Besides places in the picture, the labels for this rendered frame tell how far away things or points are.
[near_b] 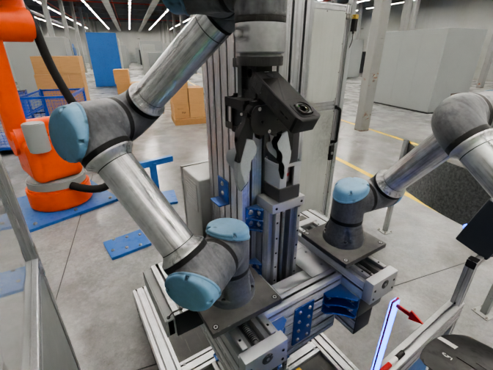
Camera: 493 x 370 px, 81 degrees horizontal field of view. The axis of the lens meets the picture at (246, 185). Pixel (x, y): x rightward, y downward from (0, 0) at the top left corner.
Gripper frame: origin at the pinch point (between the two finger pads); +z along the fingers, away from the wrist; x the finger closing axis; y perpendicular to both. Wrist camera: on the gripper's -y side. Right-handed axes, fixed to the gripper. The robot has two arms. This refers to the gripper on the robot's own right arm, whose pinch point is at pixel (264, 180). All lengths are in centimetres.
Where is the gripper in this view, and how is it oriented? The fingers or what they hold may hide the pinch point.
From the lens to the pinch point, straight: 50.7
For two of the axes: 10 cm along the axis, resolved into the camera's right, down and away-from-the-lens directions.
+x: -8.3, 2.3, -5.0
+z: 0.0, 9.1, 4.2
